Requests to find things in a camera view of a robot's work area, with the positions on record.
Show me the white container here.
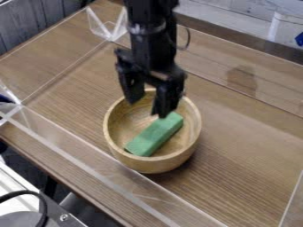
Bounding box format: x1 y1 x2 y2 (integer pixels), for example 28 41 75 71
267 12 303 50

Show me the black cable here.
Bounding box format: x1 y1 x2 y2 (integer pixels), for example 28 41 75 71
0 190 48 227

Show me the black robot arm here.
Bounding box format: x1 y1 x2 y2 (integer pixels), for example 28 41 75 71
115 0 187 118

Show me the green rectangular block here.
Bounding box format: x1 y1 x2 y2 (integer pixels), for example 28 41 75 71
125 112 183 157

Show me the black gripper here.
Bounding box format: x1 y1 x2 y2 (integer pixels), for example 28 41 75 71
115 35 186 118

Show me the grey metal bracket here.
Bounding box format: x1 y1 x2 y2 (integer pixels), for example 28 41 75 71
42 193 89 227

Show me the clear acrylic enclosure wall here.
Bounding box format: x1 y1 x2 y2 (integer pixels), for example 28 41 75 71
0 0 303 227

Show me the brown wooden bowl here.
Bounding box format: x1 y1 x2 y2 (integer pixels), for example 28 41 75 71
103 89 203 174

